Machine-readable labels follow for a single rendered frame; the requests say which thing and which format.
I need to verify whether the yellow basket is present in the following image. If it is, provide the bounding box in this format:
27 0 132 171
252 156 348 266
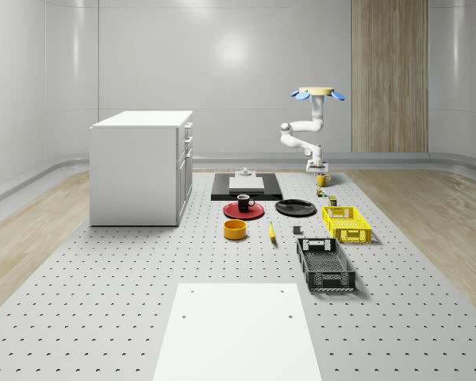
321 205 374 244

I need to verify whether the black stove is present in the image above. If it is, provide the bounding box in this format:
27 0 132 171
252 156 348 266
210 167 284 202

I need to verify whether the white board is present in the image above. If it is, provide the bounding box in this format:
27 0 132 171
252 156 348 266
152 282 324 381

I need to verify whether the yellow bowl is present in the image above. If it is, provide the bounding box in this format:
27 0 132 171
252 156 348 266
222 218 248 241

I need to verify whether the drone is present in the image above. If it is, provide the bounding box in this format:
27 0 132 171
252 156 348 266
290 86 347 102

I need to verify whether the white cabinet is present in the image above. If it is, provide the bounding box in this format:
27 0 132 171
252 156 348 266
89 110 194 228

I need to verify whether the black mug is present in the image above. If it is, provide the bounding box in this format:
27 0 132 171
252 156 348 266
236 193 257 214

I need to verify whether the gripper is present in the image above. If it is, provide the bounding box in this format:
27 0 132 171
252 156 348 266
305 160 330 176

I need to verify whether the black plate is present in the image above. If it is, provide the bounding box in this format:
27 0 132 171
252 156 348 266
274 198 317 218

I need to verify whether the red plate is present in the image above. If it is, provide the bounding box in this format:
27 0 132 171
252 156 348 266
222 201 266 221

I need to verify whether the dark grey basket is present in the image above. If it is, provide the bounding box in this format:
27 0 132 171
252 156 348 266
295 237 358 294

